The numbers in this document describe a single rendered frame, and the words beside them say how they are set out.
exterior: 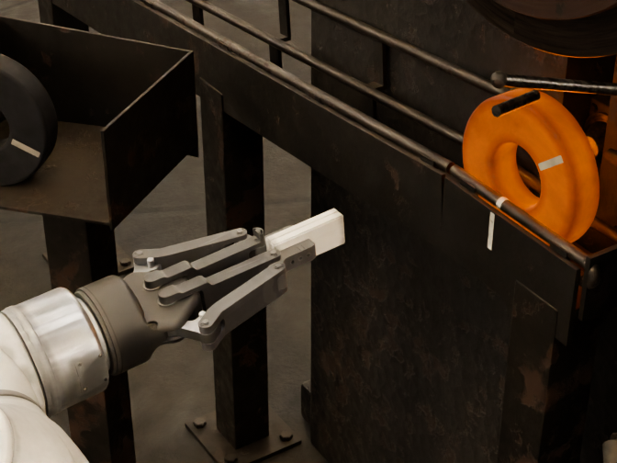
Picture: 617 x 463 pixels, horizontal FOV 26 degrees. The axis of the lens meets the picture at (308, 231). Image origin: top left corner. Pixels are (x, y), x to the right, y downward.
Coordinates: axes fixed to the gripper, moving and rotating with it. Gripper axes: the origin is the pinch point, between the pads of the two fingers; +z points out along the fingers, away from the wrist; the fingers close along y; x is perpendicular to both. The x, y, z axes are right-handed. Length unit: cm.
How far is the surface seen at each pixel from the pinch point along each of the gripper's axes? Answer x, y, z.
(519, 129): 2.0, 0.1, 23.2
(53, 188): -13.9, -42.4, -7.5
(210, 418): -75, -60, 14
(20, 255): -75, -119, 7
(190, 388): -76, -69, 16
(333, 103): -7.1, -27.9, 20.9
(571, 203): -2.2, 7.5, 23.2
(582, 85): 12.9, 11.7, 19.7
